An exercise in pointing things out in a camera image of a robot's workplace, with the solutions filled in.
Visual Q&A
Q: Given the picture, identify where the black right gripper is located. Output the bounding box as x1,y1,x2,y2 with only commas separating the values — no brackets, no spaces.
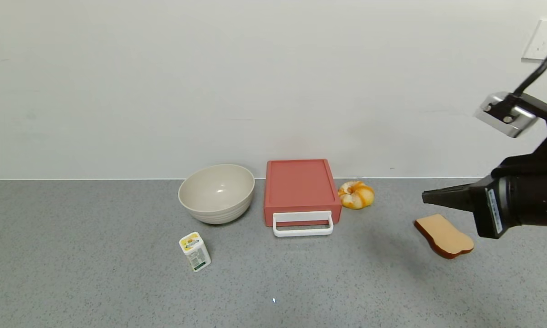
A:
421,171,547,240

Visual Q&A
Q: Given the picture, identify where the toast bread slice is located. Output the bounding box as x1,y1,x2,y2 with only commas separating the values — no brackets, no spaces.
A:
414,214,475,259

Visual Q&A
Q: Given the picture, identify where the orange white bread bun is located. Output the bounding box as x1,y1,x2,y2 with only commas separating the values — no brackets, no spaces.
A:
337,181,375,210

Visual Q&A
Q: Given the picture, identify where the beige ribbed bowl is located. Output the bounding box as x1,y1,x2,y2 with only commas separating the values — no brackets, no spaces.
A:
178,164,256,225

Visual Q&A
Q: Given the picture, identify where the small white yellow bottle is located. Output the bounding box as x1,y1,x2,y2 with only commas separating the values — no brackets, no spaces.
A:
179,232,211,272

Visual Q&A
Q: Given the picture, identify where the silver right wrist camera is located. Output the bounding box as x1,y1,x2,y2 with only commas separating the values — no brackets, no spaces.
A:
473,91,539,138

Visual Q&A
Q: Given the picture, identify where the black camera cable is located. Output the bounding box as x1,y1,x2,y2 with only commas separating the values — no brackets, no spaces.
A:
511,36,547,99

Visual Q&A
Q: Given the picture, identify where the white wall socket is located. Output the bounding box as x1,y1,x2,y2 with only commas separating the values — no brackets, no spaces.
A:
521,19,547,61

